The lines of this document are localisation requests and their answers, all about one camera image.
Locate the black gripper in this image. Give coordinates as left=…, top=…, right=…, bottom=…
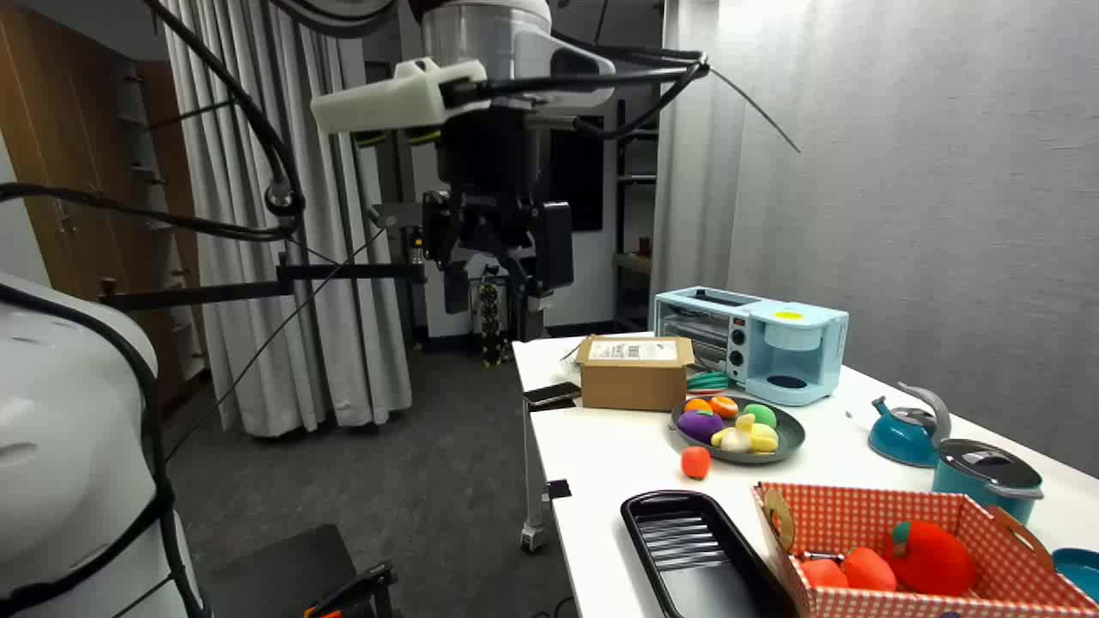
left=420, top=104, right=578, bottom=289

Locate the brown cardboard box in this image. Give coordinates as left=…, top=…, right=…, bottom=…
left=572, top=335, right=698, bottom=412

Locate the dark shelf unit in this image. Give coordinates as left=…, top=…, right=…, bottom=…
left=613, top=96, right=661, bottom=335

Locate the black mounting bar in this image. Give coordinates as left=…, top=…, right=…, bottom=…
left=98, top=260, right=426, bottom=317

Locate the white pleated curtain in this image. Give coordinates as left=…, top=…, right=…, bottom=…
left=158, top=0, right=415, bottom=440

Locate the white table leg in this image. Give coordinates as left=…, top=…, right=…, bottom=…
left=518, top=405, right=556, bottom=558

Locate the light blue toy toaster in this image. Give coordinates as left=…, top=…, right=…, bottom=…
left=649, top=285, right=853, bottom=410

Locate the purple toy eggplant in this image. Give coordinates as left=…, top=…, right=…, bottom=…
left=675, top=410, right=728, bottom=447

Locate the red toy tomato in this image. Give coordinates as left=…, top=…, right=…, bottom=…
left=681, top=443, right=714, bottom=486

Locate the yellow toy banana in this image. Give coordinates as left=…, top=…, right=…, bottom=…
left=711, top=412, right=784, bottom=460

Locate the dark round plate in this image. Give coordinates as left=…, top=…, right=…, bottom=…
left=671, top=391, right=807, bottom=466

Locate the black ribbed grill tray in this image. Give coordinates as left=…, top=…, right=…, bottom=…
left=618, top=487, right=802, bottom=618

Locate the brown toy slice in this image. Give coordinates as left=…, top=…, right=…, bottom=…
left=763, top=490, right=800, bottom=558

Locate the grey backdrop curtain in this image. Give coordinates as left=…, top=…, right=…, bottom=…
left=659, top=0, right=1099, bottom=443

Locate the wooden cabinet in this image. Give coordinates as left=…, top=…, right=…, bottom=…
left=0, top=0, right=210, bottom=405

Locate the blue toy kettle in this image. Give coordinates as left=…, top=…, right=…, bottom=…
left=870, top=380, right=953, bottom=471

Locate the small orange-red toy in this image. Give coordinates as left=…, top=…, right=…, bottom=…
left=795, top=558, right=853, bottom=591
left=839, top=547, right=901, bottom=593

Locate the red plush toy pepper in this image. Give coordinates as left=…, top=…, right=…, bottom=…
left=872, top=519, right=983, bottom=599

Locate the teal toy pot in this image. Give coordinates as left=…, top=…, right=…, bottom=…
left=930, top=438, right=1047, bottom=528

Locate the small blue dish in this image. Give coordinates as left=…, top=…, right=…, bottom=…
left=1051, top=547, right=1099, bottom=603

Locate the dark wall monitor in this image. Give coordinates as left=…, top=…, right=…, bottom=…
left=547, top=115, right=609, bottom=236

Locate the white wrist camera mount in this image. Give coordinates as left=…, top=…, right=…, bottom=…
left=308, top=55, right=492, bottom=137

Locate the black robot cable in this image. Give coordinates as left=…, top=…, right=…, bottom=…
left=0, top=0, right=802, bottom=618

